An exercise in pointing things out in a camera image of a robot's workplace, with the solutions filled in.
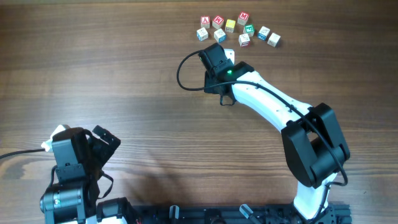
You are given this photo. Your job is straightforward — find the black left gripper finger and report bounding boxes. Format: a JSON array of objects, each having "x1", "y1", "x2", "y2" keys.
[
  {"x1": 92, "y1": 125, "x2": 121, "y2": 155},
  {"x1": 88, "y1": 137, "x2": 112, "y2": 168}
]

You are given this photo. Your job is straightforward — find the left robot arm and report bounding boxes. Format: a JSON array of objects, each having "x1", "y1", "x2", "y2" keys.
[{"x1": 40, "y1": 124, "x2": 143, "y2": 223}]

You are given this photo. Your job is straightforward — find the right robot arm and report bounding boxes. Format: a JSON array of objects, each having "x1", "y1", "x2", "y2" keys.
[{"x1": 198, "y1": 44, "x2": 350, "y2": 223}]

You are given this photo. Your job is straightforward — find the blue picture block centre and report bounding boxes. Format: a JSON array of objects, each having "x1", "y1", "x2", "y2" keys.
[{"x1": 213, "y1": 29, "x2": 226, "y2": 43}]

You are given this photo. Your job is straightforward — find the blue picture block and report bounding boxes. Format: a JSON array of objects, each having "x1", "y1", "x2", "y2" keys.
[
  {"x1": 213, "y1": 29, "x2": 226, "y2": 43},
  {"x1": 197, "y1": 27, "x2": 208, "y2": 41}
]

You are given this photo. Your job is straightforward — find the red edged picture block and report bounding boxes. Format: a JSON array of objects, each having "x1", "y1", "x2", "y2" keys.
[{"x1": 238, "y1": 34, "x2": 250, "y2": 47}]

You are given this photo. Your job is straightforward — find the blue picture block far left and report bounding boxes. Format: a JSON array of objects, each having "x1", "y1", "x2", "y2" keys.
[{"x1": 197, "y1": 27, "x2": 208, "y2": 41}]

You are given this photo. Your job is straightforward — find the yellow wooden block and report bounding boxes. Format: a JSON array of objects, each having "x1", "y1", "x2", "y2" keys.
[{"x1": 225, "y1": 19, "x2": 236, "y2": 33}]

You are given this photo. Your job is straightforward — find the red letter W block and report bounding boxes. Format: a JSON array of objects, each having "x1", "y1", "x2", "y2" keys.
[{"x1": 212, "y1": 15, "x2": 224, "y2": 29}]

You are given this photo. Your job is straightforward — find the green letter block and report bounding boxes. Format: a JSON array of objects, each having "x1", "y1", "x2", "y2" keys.
[{"x1": 243, "y1": 24, "x2": 255, "y2": 37}]

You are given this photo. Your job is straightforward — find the red letter A block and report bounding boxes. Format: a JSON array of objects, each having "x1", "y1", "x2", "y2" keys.
[{"x1": 200, "y1": 16, "x2": 210, "y2": 29}]

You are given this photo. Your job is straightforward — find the red letter M block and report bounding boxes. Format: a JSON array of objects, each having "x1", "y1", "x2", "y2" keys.
[{"x1": 238, "y1": 11, "x2": 249, "y2": 26}]

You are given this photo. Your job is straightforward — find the blue block right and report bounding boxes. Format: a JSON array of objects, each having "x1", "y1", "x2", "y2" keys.
[{"x1": 257, "y1": 26, "x2": 271, "y2": 41}]

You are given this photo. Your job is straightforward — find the plain wooden block far right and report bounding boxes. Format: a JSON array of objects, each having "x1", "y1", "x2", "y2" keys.
[{"x1": 267, "y1": 33, "x2": 280, "y2": 47}]

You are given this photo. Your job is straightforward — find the black right camera cable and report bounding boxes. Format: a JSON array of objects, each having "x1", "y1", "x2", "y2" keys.
[{"x1": 176, "y1": 50, "x2": 348, "y2": 224}]

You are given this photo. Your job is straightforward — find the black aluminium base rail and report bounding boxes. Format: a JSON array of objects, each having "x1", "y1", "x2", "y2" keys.
[{"x1": 127, "y1": 203, "x2": 353, "y2": 224}]

